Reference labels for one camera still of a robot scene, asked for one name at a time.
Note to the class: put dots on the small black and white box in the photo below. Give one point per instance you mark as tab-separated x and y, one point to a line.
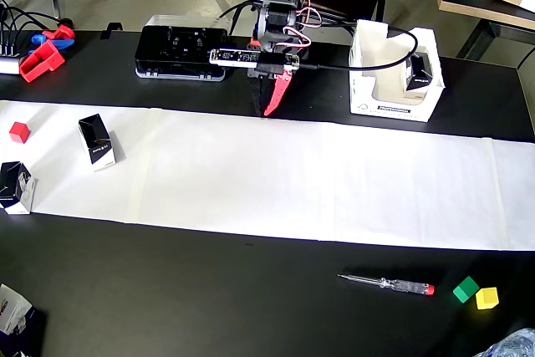
16	190
420	68
100	152

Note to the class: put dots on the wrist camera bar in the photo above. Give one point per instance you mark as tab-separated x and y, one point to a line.
234	57

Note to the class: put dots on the white and navy package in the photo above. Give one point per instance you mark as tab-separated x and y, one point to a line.
10	307

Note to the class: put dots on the red cube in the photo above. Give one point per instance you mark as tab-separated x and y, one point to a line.
19	133

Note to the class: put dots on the small red printed part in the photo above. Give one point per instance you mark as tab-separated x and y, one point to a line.
63	32

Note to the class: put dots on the grey usb hub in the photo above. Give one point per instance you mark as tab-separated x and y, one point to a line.
8	65

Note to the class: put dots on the clear plastic bag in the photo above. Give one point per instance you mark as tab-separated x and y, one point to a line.
514	346

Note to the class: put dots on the blue printed part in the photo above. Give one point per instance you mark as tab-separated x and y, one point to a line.
37	38
62	43

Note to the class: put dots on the white paper sheet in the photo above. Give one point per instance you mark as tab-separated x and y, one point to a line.
271	173

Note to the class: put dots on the yellow cube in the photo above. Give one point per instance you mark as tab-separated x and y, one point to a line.
487	299

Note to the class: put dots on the green cube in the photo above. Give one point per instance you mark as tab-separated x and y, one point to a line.
466	290

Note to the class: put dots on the white cardboard box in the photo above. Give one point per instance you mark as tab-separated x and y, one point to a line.
363	98

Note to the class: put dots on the black plastic case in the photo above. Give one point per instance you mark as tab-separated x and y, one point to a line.
179	47

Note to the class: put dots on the large red printed part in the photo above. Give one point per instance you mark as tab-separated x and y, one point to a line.
39	60

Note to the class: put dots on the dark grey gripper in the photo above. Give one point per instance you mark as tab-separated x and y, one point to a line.
279	91

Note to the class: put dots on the black table clamp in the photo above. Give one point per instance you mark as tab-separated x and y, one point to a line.
110	27

